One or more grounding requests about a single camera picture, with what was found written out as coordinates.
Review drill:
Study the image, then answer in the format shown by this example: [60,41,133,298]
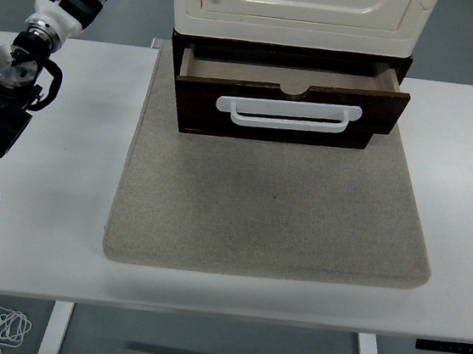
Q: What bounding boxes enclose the white drawer handle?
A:
[213,90,364,140]

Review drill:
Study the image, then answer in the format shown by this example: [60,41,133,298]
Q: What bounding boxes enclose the dark wooden drawer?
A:
[169,40,415,157]

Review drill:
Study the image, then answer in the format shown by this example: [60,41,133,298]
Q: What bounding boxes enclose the dark wooden drawer case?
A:
[160,28,415,158]

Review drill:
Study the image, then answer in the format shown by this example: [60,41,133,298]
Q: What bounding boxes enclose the cream cabinet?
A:
[166,0,441,64]

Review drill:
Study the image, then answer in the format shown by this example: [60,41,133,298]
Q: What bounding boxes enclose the beige fabric mat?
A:
[100,36,455,298]

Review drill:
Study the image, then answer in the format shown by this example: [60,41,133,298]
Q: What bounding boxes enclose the black table control panel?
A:
[414,338,473,354]

